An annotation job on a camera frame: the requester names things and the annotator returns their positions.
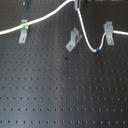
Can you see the gripper finger holding cable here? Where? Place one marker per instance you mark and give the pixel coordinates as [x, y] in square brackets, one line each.
[77, 4]

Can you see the middle metal cable clip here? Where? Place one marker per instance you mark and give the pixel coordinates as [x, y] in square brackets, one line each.
[74, 39]

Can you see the metal cable clip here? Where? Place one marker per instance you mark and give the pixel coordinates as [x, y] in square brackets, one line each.
[74, 39]
[23, 31]
[108, 29]

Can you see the right metal cable clip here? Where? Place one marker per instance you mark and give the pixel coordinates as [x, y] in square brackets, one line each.
[108, 29]

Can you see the dark post top left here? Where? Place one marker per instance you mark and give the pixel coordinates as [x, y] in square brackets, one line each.
[27, 3]

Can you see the left metal cable clip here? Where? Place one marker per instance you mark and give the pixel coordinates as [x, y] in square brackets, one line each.
[23, 31]

